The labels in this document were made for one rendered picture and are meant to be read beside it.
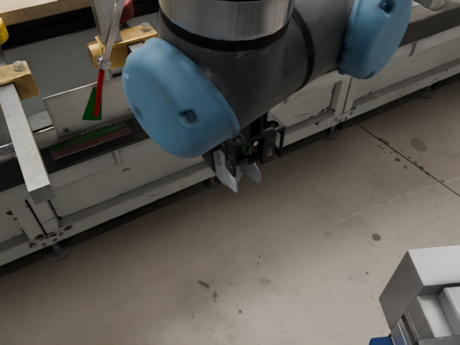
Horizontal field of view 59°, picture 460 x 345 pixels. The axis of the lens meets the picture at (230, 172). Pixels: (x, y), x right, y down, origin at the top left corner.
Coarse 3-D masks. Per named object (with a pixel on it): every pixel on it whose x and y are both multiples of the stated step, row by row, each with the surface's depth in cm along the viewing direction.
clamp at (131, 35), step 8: (120, 32) 82; (128, 32) 82; (136, 32) 82; (144, 32) 82; (152, 32) 82; (96, 40) 80; (120, 40) 79; (128, 40) 80; (136, 40) 80; (144, 40) 81; (88, 48) 79; (96, 48) 78; (104, 48) 78; (112, 48) 79; (120, 48) 80; (128, 48) 80; (96, 56) 78; (112, 56) 80; (120, 56) 81; (96, 64) 80; (112, 64) 81; (120, 64) 82
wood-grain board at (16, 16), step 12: (0, 0) 85; (12, 0) 85; (24, 0) 85; (36, 0) 85; (48, 0) 85; (60, 0) 85; (72, 0) 86; (84, 0) 87; (0, 12) 81; (12, 12) 82; (24, 12) 83; (36, 12) 84; (48, 12) 85; (60, 12) 87; (12, 24) 83
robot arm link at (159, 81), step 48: (192, 0) 19; (240, 0) 19; (288, 0) 21; (144, 48) 23; (192, 48) 21; (240, 48) 21; (288, 48) 25; (144, 96) 24; (192, 96) 22; (240, 96) 24; (288, 96) 28; (192, 144) 23
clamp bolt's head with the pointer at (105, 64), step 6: (102, 54) 78; (96, 60) 79; (102, 66) 78; (108, 66) 79; (102, 72) 80; (102, 78) 81; (102, 84) 82; (96, 96) 83; (96, 102) 84; (96, 108) 85; (96, 114) 86
